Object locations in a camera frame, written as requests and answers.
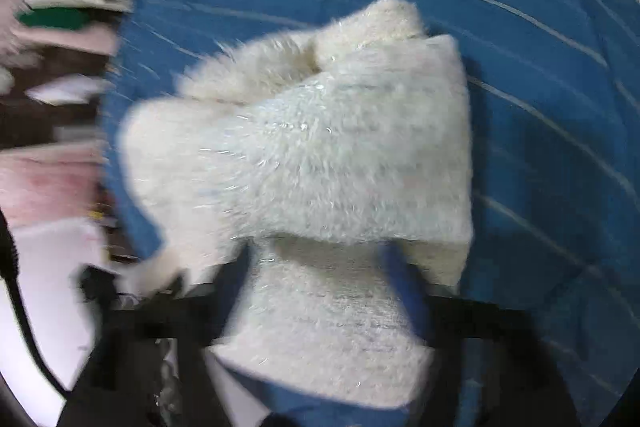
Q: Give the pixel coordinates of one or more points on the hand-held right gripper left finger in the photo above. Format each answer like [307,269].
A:
[145,357]

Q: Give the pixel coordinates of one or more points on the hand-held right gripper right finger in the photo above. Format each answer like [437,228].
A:
[410,292]

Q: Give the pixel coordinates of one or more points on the white fluffy jacket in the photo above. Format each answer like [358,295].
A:
[325,147]

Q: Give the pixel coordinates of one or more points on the pile of hanging clothes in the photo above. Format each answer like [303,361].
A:
[65,7]

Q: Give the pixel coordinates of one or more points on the blue striped bed sheet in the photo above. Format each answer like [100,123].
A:
[525,107]

